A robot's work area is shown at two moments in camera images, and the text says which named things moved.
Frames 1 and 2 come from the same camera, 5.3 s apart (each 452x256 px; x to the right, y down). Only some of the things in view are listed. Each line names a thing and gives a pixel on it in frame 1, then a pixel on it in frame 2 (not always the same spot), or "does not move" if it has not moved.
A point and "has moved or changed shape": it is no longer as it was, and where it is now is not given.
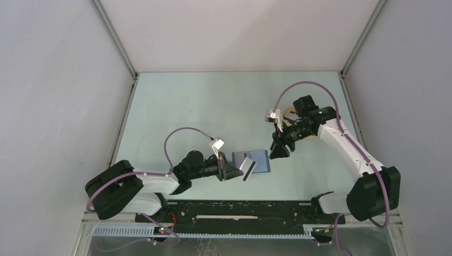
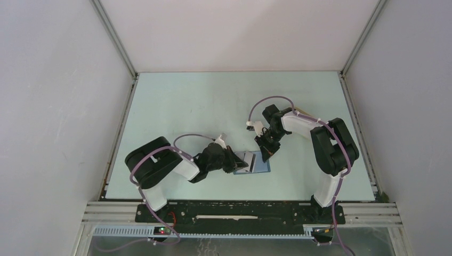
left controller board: (162, 230) does not move
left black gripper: (226, 171) to (234, 161)
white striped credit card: (239, 159) has moved or changed shape
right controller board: (323, 232) does not move
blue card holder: (261, 157) does not move
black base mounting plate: (239, 213) does not move
